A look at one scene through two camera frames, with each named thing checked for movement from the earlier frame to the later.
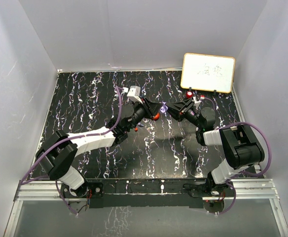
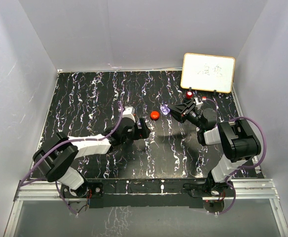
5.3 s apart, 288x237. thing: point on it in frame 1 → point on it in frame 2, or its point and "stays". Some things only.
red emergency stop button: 189,94 stays
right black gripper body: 192,115 stays
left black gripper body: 140,112 → 136,134
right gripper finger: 176,114 stays
